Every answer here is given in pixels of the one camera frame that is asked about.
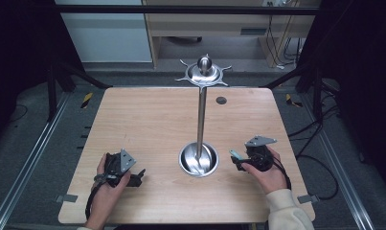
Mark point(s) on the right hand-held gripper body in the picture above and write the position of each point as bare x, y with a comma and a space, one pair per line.
261, 158

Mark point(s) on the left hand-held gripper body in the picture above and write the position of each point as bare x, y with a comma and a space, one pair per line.
117, 164

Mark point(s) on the person's right hand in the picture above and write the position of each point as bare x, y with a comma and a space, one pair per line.
273, 179

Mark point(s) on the person's left hand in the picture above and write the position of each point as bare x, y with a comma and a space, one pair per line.
106, 191

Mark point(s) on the stainless steel hook stand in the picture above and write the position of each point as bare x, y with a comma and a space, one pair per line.
201, 121

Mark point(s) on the dark round table grommet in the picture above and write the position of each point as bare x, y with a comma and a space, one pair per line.
221, 100

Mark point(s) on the yellow black tape strip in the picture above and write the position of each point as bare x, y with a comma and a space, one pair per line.
87, 100
291, 100

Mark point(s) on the white cabinet panel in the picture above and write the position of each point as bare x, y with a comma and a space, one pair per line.
107, 38

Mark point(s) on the black curtain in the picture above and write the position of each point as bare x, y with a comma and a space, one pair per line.
363, 80
18, 64

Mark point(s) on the light wooden desk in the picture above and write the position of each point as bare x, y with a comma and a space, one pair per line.
213, 24

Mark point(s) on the grey metal table bracket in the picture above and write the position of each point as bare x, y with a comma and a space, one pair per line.
307, 199
67, 198

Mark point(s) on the aluminium floor rail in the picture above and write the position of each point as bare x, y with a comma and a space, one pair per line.
340, 172
24, 169

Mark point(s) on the black metal frame stand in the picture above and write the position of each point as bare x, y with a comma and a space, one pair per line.
58, 83
312, 80

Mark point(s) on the black horizontal frame bar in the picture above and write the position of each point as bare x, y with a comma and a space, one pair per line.
181, 9

